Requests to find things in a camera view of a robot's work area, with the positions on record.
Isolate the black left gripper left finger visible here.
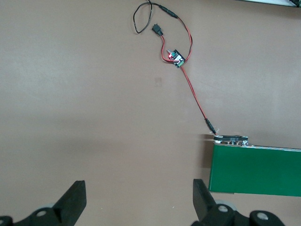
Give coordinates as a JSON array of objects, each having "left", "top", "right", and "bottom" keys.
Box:
[{"left": 0, "top": 180, "right": 87, "bottom": 226}]

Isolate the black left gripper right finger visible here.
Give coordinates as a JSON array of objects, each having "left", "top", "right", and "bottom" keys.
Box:
[{"left": 192, "top": 178, "right": 285, "bottom": 226}]

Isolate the green conveyor belt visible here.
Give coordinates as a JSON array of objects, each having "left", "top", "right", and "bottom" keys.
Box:
[{"left": 208, "top": 133, "right": 301, "bottom": 197}]

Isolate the small speed controller board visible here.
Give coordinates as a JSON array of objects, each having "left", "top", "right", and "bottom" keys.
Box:
[{"left": 167, "top": 48, "right": 187, "bottom": 69}]

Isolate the red black conveyor wire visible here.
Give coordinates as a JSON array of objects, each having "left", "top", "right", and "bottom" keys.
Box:
[{"left": 150, "top": 3, "right": 221, "bottom": 136}]

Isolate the thin black cable loop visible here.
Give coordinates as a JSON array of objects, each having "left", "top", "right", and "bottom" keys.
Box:
[{"left": 132, "top": 0, "right": 163, "bottom": 35}]

